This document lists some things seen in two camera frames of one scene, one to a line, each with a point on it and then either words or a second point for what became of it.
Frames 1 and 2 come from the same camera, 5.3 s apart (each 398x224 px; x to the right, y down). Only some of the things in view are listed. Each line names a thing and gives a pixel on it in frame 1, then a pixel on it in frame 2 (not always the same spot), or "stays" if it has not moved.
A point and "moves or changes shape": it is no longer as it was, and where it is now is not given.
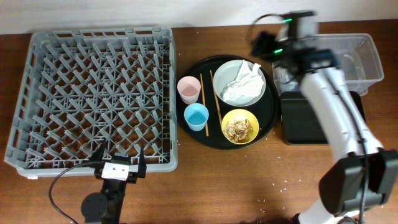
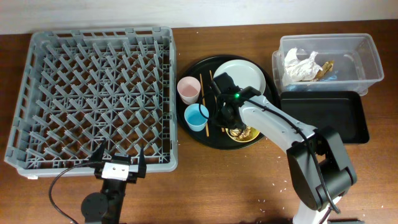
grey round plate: x=239 y=83 stays
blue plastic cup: x=196 y=115 stays
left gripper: x=142 y=168 stays
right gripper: x=267 y=41 -> x=217 y=113
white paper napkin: x=247 y=83 moves or changes shape
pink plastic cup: x=189 y=88 stays
